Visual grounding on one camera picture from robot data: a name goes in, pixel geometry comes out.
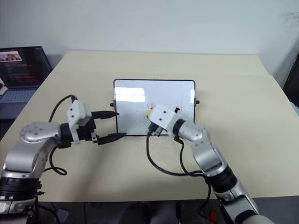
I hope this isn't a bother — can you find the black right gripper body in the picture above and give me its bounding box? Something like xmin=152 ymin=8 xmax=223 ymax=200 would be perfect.
xmin=147 ymin=123 xmax=168 ymax=137

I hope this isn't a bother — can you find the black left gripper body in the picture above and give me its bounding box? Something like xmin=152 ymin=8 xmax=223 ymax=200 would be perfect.
xmin=77 ymin=116 xmax=99 ymax=143

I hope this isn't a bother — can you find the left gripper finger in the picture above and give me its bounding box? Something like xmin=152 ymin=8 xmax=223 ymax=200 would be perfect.
xmin=91 ymin=111 xmax=120 ymax=120
xmin=97 ymin=132 xmax=128 ymax=146

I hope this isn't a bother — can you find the black-framed tabletop whiteboard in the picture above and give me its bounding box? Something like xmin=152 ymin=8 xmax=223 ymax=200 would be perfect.
xmin=109 ymin=78 xmax=200 ymax=136

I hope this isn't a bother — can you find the open blue laptop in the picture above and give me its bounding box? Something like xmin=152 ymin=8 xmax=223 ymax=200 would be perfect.
xmin=0 ymin=46 xmax=53 ymax=120

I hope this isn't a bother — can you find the small red object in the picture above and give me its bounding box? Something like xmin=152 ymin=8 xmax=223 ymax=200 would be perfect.
xmin=208 ymin=204 xmax=220 ymax=221

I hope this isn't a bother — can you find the light blue cloth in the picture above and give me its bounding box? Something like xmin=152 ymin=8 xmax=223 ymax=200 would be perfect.
xmin=289 ymin=99 xmax=299 ymax=119

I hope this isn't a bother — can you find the dark chair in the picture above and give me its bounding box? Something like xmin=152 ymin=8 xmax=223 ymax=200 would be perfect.
xmin=282 ymin=44 xmax=299 ymax=101

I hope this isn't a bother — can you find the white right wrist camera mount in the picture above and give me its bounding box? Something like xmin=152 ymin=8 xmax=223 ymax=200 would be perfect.
xmin=149 ymin=104 xmax=178 ymax=132

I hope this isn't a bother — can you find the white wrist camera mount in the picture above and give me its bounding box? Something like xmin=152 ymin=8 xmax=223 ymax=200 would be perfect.
xmin=149 ymin=104 xmax=178 ymax=132
xmin=66 ymin=100 xmax=92 ymax=143

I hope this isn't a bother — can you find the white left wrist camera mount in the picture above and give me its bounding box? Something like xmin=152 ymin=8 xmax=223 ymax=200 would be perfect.
xmin=66 ymin=100 xmax=92 ymax=143

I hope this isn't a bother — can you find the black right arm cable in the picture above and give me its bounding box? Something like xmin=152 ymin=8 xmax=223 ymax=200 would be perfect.
xmin=146 ymin=130 xmax=212 ymax=219

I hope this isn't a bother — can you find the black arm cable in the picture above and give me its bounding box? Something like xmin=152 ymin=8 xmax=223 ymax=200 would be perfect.
xmin=37 ymin=94 xmax=78 ymax=176
xmin=146 ymin=130 xmax=212 ymax=219

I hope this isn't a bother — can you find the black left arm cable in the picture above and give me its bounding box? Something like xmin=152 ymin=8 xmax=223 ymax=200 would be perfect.
xmin=37 ymin=94 xmax=78 ymax=176

